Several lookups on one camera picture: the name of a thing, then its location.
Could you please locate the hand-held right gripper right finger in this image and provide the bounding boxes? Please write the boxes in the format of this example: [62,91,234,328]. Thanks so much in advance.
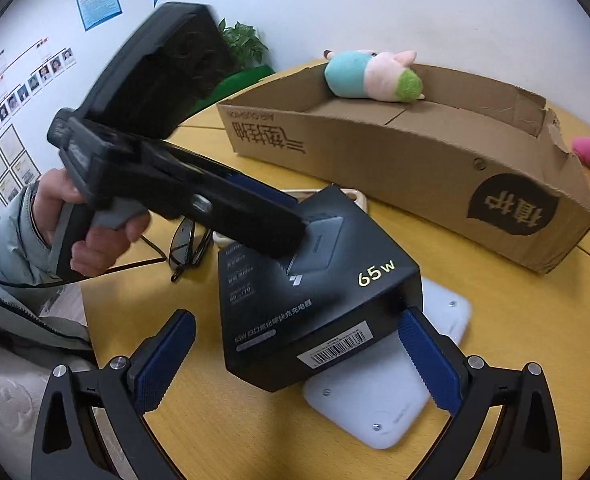
[397,306,563,480]

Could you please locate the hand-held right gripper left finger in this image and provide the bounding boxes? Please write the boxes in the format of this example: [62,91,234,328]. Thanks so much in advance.
[31,308,197,480]

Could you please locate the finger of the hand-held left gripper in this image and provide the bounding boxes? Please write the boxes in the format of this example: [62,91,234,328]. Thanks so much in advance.
[194,194,309,261]
[227,172,299,211]

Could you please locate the white plastic device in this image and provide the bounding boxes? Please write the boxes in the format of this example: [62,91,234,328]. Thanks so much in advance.
[302,277,472,451]

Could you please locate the black sunglasses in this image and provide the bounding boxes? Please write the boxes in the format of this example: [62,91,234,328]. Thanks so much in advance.
[167,217,213,283]

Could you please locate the black charger box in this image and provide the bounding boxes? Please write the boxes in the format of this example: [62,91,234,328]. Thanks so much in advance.
[217,185,422,393]

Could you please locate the brown cardboard box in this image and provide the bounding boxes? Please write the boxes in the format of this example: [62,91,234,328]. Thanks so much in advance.
[216,62,590,275]

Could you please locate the person's left forearm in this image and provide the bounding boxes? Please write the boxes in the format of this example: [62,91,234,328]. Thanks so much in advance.
[0,182,43,291]

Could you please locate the wooden desktop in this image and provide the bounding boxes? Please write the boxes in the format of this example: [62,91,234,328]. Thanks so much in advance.
[82,57,590,480]

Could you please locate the person's left hand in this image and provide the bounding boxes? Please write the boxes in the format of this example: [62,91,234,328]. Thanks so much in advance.
[32,169,152,278]

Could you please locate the green bench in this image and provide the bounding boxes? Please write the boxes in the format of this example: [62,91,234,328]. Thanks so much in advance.
[192,66,276,111]

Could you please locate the row of framed certificates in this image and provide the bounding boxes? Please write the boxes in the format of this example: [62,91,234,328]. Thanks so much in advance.
[0,122,40,211]

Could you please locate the large potted green plant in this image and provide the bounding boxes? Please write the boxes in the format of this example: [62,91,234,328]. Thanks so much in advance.
[218,18,271,68]

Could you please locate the teal and pink plush toy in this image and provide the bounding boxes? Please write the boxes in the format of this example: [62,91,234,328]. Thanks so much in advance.
[323,49,426,103]

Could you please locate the grey jacket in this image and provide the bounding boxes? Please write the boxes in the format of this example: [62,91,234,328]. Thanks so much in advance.
[0,280,96,361]

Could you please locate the white patterned cloth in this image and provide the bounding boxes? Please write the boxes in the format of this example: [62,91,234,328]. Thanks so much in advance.
[0,347,98,441]

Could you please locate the wall photo chart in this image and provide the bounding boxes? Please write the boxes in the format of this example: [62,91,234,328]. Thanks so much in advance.
[0,35,78,136]

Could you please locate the blue wall notice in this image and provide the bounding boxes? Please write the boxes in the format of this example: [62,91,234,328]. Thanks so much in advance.
[73,0,124,32]

